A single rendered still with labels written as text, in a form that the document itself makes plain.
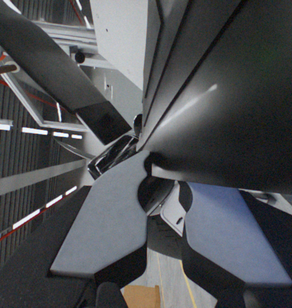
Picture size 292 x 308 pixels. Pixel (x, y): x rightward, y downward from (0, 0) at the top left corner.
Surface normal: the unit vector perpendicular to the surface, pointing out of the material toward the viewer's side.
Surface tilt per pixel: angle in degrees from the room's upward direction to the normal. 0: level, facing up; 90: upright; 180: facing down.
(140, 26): 50
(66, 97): 131
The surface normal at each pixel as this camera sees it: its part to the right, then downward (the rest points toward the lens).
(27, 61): 0.78, -0.54
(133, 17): -0.72, 0.62
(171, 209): -0.57, -0.06
